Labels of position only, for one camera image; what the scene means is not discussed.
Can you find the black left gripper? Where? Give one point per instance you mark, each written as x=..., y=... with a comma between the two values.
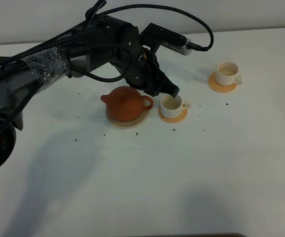
x=145, y=74

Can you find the brown clay teapot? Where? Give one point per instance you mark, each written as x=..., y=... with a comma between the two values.
x=126, y=104

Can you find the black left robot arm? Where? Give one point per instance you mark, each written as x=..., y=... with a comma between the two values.
x=98, y=40

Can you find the beige round teapot coaster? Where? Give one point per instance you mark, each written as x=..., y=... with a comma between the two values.
x=128, y=124

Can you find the near white teacup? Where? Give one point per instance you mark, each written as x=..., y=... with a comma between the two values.
x=172, y=107

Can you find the white teacup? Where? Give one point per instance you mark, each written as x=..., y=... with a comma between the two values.
x=227, y=74
x=172, y=107

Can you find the near orange cup coaster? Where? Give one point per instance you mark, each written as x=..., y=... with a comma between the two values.
x=178, y=119

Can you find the orange cup coaster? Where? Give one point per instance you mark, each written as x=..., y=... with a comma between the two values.
x=214, y=85
x=178, y=119

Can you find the far orange cup coaster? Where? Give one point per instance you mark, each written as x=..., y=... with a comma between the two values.
x=214, y=85

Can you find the far white teacup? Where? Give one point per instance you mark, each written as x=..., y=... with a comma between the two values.
x=227, y=74

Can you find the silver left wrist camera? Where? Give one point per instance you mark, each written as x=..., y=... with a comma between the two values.
x=154, y=36

